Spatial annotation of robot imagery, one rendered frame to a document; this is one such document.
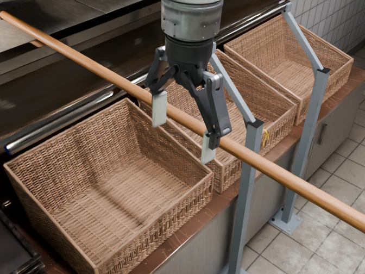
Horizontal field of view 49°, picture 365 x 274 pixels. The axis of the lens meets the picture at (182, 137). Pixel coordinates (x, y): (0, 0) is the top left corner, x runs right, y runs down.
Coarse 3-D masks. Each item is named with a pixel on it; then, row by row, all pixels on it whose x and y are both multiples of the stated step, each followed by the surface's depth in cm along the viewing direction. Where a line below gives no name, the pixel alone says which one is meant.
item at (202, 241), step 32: (352, 96) 226; (320, 128) 208; (288, 160) 191; (320, 160) 237; (64, 192) 160; (224, 192) 160; (256, 192) 177; (96, 224) 148; (192, 224) 148; (224, 224) 164; (256, 224) 197; (160, 256) 137; (192, 256) 154; (224, 256) 182
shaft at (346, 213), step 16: (32, 32) 130; (64, 48) 121; (80, 64) 117; (96, 64) 113; (112, 80) 108; (128, 80) 107; (144, 96) 101; (176, 112) 96; (192, 128) 93; (224, 144) 88; (240, 144) 87; (256, 160) 83; (272, 176) 81; (288, 176) 79; (304, 192) 77; (320, 192) 76; (336, 208) 74; (352, 208) 73; (352, 224) 72
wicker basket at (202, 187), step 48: (48, 144) 143; (96, 144) 158; (144, 144) 171; (48, 192) 147; (96, 192) 159; (144, 192) 159; (192, 192) 141; (48, 240) 139; (96, 240) 141; (144, 240) 131
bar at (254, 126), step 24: (240, 24) 142; (288, 24) 162; (144, 72) 116; (216, 72) 135; (120, 96) 110; (240, 96) 134; (312, 96) 169; (72, 120) 101; (312, 120) 175; (24, 144) 93; (240, 192) 155; (288, 192) 207; (240, 216) 163; (288, 216) 216; (240, 240) 171; (240, 264) 186
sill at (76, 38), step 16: (144, 0) 159; (160, 0) 159; (112, 16) 146; (128, 16) 149; (144, 16) 156; (64, 32) 136; (80, 32) 137; (96, 32) 141; (16, 48) 127; (32, 48) 127; (48, 48) 130; (0, 64) 120; (16, 64) 124
